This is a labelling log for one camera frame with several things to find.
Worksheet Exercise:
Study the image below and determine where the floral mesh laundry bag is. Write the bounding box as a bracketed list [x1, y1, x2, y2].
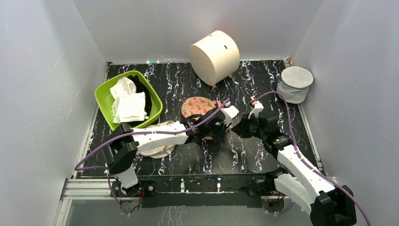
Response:
[181, 97, 222, 122]

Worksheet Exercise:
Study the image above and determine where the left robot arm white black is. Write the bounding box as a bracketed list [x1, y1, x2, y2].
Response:
[98, 110, 233, 196]

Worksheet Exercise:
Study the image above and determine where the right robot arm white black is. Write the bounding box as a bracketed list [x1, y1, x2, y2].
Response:
[232, 114, 357, 226]

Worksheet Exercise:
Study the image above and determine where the beige round mesh laundry bag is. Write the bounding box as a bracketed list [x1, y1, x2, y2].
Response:
[140, 120, 176, 159]

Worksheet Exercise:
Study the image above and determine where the white cylindrical mesh bag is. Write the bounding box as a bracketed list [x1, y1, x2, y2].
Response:
[277, 66, 314, 104]

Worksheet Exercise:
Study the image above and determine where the cream cylindrical drum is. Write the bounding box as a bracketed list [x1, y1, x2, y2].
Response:
[189, 30, 240, 87]

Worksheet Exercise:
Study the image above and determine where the black cloth in basin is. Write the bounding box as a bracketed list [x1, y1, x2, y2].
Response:
[128, 75, 152, 115]

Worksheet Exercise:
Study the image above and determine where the white cloth in basin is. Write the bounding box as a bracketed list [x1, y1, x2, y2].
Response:
[110, 77, 148, 123]

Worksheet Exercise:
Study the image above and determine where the green plastic basin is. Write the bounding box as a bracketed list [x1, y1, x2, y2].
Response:
[95, 70, 163, 130]

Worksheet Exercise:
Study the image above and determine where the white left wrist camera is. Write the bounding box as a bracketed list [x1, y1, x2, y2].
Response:
[221, 105, 239, 127]

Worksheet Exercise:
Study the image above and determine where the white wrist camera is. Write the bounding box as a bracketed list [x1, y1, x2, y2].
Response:
[221, 105, 239, 127]
[248, 100, 264, 119]

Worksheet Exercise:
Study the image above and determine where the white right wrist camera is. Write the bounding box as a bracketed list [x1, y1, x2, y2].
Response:
[248, 100, 264, 119]

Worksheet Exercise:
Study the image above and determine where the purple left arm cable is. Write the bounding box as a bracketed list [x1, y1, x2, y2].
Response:
[74, 97, 231, 216]

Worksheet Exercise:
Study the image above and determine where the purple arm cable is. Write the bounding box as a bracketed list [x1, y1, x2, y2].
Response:
[74, 97, 231, 216]
[251, 91, 373, 226]

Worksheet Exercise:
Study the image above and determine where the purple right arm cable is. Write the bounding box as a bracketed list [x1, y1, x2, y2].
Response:
[251, 91, 373, 226]

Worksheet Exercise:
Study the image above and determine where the aluminium base frame rail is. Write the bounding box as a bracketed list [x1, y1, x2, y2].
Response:
[55, 173, 331, 226]

